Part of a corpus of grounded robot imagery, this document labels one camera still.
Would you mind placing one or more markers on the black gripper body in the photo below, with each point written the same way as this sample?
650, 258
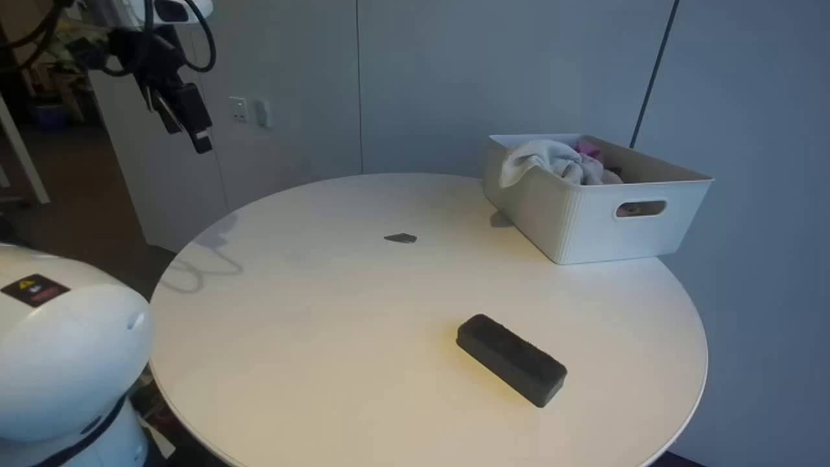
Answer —
149, 57

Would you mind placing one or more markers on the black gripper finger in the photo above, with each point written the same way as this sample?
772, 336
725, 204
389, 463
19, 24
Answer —
166, 111
198, 118

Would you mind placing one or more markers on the white knitted shirt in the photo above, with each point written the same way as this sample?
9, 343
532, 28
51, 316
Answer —
545, 160

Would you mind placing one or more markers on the white plastic basket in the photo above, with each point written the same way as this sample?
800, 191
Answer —
597, 222

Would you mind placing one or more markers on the white slanted desk leg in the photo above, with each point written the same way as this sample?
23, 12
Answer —
22, 152

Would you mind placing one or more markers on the pink toy item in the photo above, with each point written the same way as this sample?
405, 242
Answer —
591, 147

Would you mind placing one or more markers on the black rectangular block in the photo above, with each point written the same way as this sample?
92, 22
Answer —
511, 358

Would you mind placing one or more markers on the white wall outlet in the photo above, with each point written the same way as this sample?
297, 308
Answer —
239, 111

